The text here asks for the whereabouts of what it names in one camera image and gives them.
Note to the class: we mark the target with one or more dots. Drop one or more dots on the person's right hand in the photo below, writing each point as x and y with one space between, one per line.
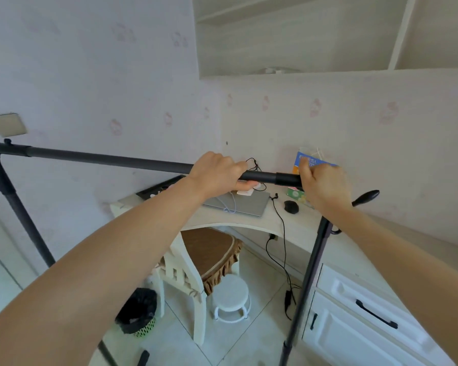
326 188

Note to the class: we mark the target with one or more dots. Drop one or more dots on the person's left hand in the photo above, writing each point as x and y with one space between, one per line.
213 175

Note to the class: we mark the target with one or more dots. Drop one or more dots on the person's right fingers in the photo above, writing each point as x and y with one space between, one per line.
305 173

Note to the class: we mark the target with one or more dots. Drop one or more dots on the person's left thumb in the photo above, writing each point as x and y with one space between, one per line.
248 185

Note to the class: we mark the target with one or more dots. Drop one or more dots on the black metal clothes rack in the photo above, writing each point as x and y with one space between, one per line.
99 158

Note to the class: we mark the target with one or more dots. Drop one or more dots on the person's left forearm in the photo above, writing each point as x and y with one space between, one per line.
99 262

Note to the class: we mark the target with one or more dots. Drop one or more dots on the person's right forearm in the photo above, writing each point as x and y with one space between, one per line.
404 270

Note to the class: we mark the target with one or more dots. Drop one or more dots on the blue cardboard box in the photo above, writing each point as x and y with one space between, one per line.
305 159

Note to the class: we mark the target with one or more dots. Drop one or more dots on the grey laptop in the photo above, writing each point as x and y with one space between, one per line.
248 205

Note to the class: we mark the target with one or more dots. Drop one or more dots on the green packet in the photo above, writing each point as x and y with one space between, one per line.
294 194

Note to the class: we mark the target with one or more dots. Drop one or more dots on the black computer mouse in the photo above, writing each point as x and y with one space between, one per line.
291 207

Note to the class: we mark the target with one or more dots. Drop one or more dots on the brown seat cushion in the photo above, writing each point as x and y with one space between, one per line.
210 251

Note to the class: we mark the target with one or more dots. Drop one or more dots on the black power strip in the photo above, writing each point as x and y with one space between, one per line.
156 188

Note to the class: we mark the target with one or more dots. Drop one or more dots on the white wooden chair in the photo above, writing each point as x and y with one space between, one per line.
183 270

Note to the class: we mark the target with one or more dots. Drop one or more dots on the white round stool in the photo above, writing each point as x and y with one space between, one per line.
231 295

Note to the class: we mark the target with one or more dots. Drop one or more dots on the black power adapter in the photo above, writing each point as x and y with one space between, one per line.
288 303

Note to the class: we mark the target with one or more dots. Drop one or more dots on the bin with black bag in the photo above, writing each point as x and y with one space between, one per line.
137 310

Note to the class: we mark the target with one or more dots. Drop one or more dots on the white desk with drawers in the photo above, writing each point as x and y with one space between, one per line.
339 339

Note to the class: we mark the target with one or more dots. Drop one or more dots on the black object on floor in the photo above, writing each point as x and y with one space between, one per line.
143 359

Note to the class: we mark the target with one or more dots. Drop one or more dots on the white wall shelf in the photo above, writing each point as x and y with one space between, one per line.
309 38

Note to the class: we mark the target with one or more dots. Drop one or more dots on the beige wall switch plate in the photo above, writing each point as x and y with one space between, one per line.
8 124

